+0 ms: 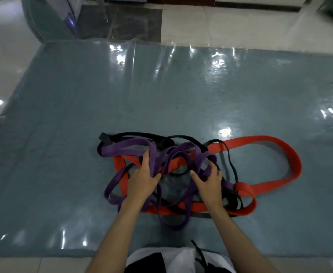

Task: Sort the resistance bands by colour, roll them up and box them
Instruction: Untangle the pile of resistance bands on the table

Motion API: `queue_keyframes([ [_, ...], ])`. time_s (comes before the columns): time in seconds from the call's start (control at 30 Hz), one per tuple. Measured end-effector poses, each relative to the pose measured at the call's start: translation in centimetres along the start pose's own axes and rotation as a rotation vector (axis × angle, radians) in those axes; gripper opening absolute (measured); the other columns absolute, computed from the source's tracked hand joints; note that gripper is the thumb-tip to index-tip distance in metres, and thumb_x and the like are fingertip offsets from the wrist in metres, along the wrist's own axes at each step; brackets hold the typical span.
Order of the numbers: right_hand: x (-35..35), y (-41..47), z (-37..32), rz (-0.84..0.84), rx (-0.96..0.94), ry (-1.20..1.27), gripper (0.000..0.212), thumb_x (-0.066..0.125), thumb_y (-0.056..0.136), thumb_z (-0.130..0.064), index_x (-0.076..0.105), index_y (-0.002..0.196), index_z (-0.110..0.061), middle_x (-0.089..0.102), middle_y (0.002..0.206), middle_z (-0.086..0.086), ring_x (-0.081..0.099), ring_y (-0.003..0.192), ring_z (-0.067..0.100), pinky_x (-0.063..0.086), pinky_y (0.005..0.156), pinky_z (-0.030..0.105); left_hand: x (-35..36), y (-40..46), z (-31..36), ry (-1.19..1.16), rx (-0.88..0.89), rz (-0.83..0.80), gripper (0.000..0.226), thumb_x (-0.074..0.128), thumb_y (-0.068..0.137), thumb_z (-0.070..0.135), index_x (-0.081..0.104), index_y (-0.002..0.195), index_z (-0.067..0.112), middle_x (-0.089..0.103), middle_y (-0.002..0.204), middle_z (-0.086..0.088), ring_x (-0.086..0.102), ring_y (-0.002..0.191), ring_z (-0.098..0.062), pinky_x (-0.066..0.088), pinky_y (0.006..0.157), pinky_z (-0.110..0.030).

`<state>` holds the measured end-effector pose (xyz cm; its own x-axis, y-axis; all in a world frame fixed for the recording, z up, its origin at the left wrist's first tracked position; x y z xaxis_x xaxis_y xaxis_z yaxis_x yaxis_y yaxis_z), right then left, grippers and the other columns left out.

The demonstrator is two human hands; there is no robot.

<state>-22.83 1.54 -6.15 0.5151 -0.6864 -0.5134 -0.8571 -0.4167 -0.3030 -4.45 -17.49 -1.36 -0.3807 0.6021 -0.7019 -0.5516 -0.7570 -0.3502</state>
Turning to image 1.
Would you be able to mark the person's right forearm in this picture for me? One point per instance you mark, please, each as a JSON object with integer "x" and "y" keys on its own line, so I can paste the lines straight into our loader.
{"x": 240, "y": 241}

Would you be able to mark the person's left forearm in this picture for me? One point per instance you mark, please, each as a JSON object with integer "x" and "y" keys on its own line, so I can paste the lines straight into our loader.
{"x": 112, "y": 241}

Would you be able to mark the black fabric belt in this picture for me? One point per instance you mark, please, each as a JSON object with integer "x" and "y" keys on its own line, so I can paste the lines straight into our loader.
{"x": 132, "y": 135}

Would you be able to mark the teal mat with clear cover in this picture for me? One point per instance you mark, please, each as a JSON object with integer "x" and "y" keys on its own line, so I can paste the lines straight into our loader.
{"x": 69, "y": 125}

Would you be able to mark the teal covered furniture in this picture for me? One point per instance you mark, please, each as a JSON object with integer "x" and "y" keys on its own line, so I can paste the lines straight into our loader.
{"x": 45, "y": 19}

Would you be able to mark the person's white and black shirt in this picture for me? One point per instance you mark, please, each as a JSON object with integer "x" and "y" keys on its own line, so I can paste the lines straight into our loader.
{"x": 177, "y": 260}

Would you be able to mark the purple fabric belt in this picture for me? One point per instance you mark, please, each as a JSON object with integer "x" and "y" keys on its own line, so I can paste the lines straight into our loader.
{"x": 118, "y": 149}

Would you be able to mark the person's right hand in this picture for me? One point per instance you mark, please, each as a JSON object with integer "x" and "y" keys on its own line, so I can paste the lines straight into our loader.
{"x": 212, "y": 193}

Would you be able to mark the purple plastic object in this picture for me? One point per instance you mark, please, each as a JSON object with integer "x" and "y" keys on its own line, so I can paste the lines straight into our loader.
{"x": 71, "y": 24}

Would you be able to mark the person's right thumb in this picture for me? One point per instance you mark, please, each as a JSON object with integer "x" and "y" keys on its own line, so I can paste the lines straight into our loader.
{"x": 196, "y": 177}

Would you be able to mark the person's left thumb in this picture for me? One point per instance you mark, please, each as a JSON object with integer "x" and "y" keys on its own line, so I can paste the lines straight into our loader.
{"x": 156, "y": 178}

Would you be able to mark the red fabric belt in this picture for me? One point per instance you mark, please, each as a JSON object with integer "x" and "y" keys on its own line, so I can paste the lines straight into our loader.
{"x": 268, "y": 140}

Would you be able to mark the person's left hand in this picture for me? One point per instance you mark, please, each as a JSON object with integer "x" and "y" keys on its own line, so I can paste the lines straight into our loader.
{"x": 139, "y": 186}

